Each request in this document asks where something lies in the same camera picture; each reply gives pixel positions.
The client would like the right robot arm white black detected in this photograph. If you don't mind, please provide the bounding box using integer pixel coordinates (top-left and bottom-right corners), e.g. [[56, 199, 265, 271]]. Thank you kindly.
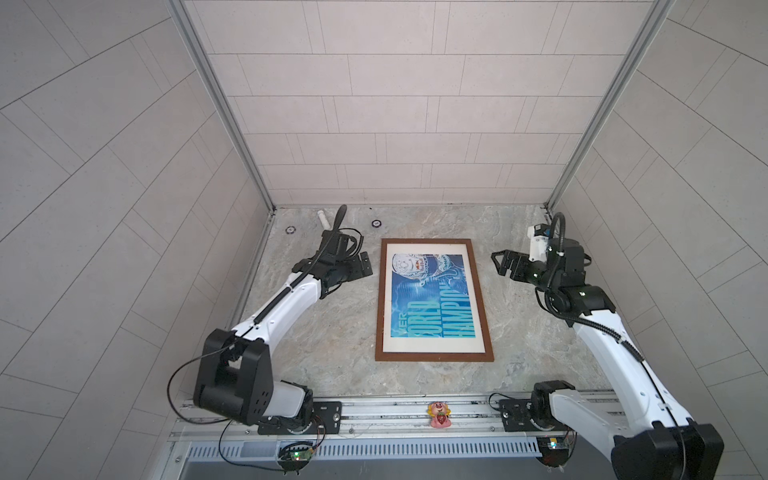
[[491, 236, 724, 479]]

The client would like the white cylinder tube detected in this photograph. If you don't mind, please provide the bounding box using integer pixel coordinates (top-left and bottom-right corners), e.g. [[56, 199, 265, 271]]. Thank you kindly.
[[317, 210, 331, 230]]

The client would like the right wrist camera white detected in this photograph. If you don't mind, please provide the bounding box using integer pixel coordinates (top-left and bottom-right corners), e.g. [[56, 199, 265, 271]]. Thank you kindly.
[[527, 223, 550, 262]]

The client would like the right circuit board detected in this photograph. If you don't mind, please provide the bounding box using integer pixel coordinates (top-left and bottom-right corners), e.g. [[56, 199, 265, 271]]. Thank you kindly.
[[537, 437, 571, 468]]

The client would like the circuit board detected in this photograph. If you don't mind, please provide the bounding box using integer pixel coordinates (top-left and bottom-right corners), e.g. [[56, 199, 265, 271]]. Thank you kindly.
[[277, 441, 316, 472], [537, 437, 571, 468]]

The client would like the white mat board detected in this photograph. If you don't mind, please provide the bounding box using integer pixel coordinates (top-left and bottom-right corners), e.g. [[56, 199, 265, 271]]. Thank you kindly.
[[382, 243, 487, 355]]

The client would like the brown wooden picture frame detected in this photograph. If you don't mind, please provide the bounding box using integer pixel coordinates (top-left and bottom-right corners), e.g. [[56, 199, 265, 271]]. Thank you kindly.
[[374, 238, 496, 363]]

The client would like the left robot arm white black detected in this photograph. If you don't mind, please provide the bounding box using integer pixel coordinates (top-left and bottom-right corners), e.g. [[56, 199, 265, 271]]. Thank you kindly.
[[193, 227, 373, 431]]

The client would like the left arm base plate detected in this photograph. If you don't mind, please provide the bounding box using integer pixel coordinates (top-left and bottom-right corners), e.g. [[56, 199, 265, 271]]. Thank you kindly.
[[257, 401, 342, 435]]

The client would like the blue poster with white mat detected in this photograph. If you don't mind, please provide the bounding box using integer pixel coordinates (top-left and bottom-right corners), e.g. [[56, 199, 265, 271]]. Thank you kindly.
[[390, 253, 478, 339]]

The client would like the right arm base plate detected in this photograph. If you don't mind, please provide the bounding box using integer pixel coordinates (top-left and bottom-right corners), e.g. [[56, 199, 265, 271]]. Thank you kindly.
[[497, 398, 539, 433]]

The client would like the pink toy figurine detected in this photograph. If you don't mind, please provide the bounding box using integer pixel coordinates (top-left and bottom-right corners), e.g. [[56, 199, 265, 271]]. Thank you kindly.
[[427, 401, 452, 429]]

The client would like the left circuit board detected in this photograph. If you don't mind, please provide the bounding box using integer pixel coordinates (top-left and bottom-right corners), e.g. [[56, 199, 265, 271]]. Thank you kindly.
[[277, 441, 316, 472]]

